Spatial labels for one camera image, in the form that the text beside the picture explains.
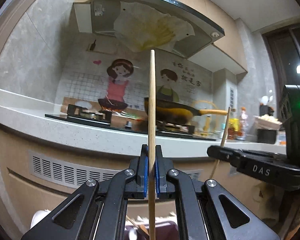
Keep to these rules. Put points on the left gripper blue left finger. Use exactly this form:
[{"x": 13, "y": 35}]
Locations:
[{"x": 130, "y": 183}]

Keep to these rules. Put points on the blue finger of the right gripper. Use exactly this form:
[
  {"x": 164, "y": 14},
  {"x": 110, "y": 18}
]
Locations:
[{"x": 229, "y": 155}]

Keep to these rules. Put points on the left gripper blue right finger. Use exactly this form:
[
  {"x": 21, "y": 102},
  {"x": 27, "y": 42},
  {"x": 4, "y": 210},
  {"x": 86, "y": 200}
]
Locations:
[{"x": 173, "y": 184}]

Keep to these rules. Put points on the wooden chopstick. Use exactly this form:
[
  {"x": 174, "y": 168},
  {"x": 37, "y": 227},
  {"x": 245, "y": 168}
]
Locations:
[
  {"x": 132, "y": 222},
  {"x": 151, "y": 152},
  {"x": 224, "y": 137}
]

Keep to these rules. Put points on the wooden spoon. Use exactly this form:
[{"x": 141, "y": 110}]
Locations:
[{"x": 142, "y": 229}]

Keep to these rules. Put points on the yellow container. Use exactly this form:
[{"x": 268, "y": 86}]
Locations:
[{"x": 233, "y": 128}]

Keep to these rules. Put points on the orange capped bottle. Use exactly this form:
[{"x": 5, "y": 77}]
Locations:
[{"x": 243, "y": 123}]

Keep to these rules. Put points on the black pot with lid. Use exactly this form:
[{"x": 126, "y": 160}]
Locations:
[{"x": 267, "y": 127}]

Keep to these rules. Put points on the gas stove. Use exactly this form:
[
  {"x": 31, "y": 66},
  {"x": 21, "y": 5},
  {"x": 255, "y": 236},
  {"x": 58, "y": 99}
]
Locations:
[{"x": 124, "y": 122}]

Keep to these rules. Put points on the large grey vent grille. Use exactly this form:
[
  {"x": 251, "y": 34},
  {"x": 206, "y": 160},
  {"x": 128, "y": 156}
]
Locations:
[{"x": 66, "y": 173}]

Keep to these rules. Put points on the range hood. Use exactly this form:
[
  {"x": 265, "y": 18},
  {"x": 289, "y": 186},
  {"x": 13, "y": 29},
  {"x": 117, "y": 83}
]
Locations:
[{"x": 196, "y": 30}]

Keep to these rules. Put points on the black frying pan yellow handle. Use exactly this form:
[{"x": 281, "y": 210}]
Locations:
[{"x": 170, "y": 112}]

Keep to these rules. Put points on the cartoon wall sticker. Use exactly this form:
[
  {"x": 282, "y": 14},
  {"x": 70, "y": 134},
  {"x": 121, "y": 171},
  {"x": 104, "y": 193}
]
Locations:
[{"x": 85, "y": 78}]

